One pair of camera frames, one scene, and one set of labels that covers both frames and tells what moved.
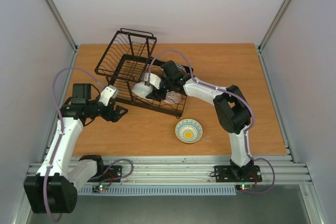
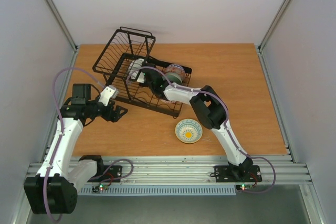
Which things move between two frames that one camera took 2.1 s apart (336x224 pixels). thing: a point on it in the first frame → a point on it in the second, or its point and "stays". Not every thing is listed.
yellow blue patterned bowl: [188, 130] stays
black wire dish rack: [125, 61] stays
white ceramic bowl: [141, 89] → [135, 72]
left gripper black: [109, 117] stays
